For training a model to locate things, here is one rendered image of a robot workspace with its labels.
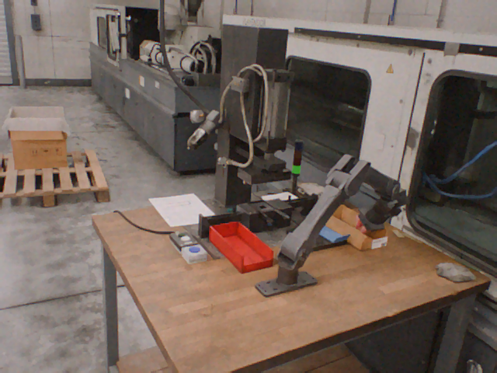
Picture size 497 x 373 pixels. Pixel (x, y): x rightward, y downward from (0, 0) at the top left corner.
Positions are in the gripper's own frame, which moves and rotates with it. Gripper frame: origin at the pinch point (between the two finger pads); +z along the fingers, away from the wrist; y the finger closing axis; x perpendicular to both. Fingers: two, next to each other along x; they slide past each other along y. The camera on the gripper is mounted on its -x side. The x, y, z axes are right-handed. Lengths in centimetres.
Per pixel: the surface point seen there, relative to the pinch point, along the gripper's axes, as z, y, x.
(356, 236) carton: -3.1, -3.4, 6.1
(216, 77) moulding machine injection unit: 157, 278, -94
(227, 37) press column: -29, 78, 36
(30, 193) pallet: 221, 201, 91
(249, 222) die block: 9.4, 17.0, 38.2
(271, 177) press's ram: -5.4, 26.3, 30.3
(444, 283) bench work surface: -16.0, -32.1, -5.0
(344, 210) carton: 6.8, 13.6, -5.4
